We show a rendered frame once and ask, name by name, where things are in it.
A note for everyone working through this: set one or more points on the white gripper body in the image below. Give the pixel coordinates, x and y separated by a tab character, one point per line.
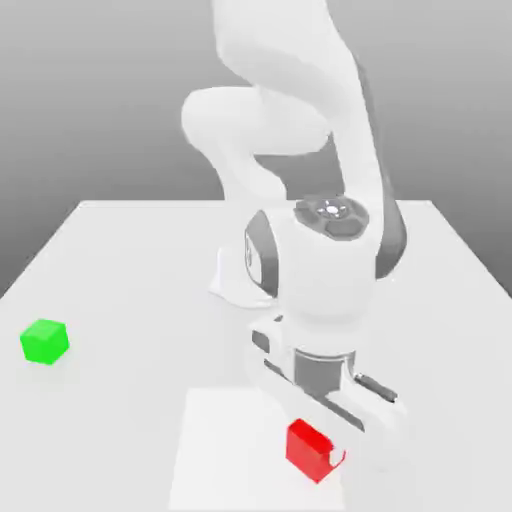
372	416

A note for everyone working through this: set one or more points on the small green cube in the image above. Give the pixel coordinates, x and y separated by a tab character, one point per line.
43	342

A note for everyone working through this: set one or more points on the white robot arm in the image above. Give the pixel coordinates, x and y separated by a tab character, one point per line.
320	272

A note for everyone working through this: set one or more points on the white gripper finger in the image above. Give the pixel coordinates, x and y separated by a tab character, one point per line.
336	455

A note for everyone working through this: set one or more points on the small red cube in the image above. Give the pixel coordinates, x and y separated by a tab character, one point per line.
306	452

